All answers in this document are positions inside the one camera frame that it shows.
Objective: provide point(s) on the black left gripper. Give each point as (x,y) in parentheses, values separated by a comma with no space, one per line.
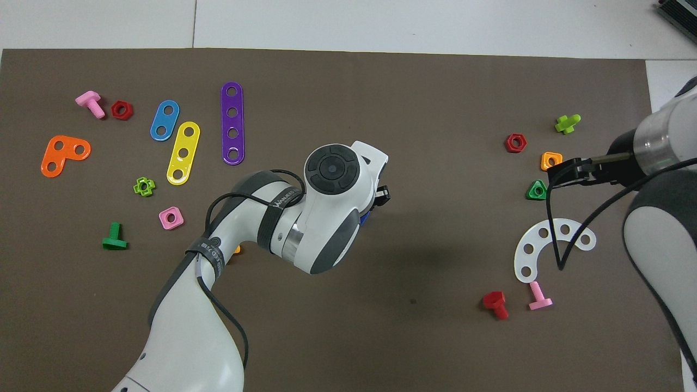
(382,195)

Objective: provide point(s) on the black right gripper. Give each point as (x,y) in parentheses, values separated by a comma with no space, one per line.
(621,160)

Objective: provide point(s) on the blue square nut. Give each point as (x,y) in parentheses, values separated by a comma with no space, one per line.
(364,219)

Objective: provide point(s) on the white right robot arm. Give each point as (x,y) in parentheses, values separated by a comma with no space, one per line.
(664,245)

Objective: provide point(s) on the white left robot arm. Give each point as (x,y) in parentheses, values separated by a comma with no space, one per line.
(321,228)

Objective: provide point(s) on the orange square nut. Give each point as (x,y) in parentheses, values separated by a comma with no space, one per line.
(544,162)

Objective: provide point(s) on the green triangle nut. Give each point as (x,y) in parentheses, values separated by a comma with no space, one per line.
(531,196)

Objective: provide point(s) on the lime cross head screw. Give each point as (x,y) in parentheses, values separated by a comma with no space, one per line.
(566,124)

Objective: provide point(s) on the red hexagon nut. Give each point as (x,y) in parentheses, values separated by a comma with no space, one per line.
(115,115)
(509,147)

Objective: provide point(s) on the pink plastic screw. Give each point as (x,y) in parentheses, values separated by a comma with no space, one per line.
(539,298)
(92,102)

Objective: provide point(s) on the red plastic screw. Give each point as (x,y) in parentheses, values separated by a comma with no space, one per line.
(494,299)

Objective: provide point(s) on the pink square nut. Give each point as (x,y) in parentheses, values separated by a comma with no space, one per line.
(163,224)

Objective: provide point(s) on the lime cross nut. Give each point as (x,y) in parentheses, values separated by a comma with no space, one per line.
(137,188)

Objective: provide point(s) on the green plastic screw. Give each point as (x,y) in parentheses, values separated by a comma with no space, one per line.
(114,240)

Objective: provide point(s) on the white curved hole plate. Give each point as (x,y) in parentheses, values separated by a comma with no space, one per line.
(575,228)

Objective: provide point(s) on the brown table mat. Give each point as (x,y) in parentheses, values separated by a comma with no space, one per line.
(435,109)

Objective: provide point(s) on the purple four hole plate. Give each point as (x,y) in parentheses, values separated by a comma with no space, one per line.
(233,102)

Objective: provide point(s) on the dark grey ribbed device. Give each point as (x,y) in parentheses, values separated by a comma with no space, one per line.
(680,11)

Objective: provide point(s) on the yellow three hole plate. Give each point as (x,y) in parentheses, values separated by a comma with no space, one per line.
(187,142)

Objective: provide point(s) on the blue two hole plate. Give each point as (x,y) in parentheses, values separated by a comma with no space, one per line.
(164,121)

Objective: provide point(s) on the orange heart hole plate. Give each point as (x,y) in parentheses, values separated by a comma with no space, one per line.
(64,155)

